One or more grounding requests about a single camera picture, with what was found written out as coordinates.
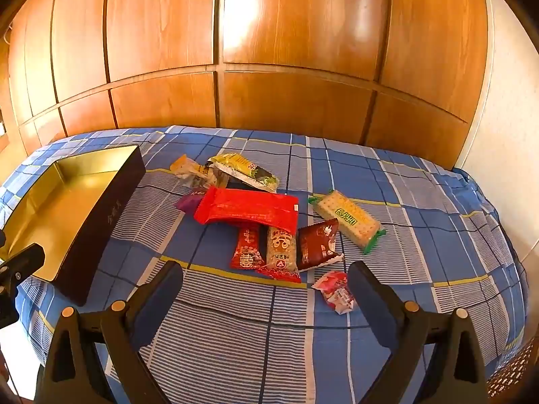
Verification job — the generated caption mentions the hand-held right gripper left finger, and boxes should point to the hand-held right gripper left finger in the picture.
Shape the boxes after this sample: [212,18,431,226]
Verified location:
[36,260,185,404]

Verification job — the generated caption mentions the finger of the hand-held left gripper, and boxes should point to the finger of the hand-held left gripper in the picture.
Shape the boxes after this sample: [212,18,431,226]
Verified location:
[0,245,45,329]

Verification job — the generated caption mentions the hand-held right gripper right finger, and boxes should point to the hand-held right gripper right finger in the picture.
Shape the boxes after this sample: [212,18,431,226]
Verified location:
[347,261,489,404]

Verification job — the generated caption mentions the pink white snack packet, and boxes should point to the pink white snack packet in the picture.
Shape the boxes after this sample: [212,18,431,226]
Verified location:
[312,270,358,314]

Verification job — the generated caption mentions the green-edged cracker packet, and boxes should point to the green-edged cracker packet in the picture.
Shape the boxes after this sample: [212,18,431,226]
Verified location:
[307,191,387,256]

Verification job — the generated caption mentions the dark tin box gold interior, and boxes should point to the dark tin box gold interior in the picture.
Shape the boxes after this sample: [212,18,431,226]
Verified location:
[0,145,147,307]

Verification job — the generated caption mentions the yellow green snack packet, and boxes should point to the yellow green snack packet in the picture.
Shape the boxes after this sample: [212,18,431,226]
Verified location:
[206,151,279,194]

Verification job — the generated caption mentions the red gold-print snack packet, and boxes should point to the red gold-print snack packet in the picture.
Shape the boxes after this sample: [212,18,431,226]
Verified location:
[297,219,344,272]

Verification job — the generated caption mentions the blue plaid bed sheet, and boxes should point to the blue plaid bed sheet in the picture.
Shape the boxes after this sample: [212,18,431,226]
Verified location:
[0,125,529,404]

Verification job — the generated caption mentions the small red snack packet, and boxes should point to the small red snack packet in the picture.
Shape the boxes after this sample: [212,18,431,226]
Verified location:
[229,224,267,270]

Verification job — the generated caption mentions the purple snack packet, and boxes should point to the purple snack packet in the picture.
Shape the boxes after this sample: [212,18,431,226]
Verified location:
[176,189,208,213]

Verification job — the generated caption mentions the clear rice cracker packet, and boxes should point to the clear rice cracker packet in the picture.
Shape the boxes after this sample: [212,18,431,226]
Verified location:
[257,224,302,284]

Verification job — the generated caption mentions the large red snack packet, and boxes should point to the large red snack packet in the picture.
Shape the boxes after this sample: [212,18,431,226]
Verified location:
[194,186,299,235]

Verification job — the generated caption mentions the orange white snack packet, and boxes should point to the orange white snack packet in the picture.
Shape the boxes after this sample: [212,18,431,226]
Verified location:
[169,155,213,188]

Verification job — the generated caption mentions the brown woven mat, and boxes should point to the brown woven mat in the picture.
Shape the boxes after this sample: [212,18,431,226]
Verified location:
[484,337,539,404]

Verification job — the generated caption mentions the wooden wardrobe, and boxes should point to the wooden wardrobe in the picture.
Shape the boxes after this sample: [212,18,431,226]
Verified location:
[0,0,493,169]

